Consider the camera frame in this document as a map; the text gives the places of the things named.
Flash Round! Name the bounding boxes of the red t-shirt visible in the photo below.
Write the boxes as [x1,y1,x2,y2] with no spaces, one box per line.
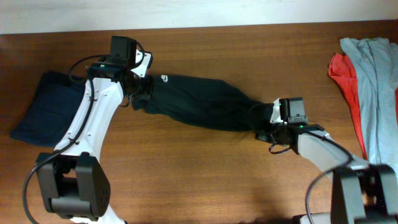
[328,54,368,160]

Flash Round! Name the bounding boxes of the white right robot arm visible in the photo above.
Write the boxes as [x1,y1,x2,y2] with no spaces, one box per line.
[256,123,397,223]

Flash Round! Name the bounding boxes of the folded navy blue garment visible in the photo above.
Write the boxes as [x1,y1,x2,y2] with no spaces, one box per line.
[10,71,85,147]

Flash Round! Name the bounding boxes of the grey t-shirt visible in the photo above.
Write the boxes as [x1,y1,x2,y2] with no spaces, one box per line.
[340,37,397,172]

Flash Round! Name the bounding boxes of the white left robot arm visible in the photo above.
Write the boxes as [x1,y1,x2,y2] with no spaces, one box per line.
[34,62,150,223]

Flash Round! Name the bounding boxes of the black Nike t-shirt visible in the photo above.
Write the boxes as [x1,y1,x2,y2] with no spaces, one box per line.
[132,75,274,132]

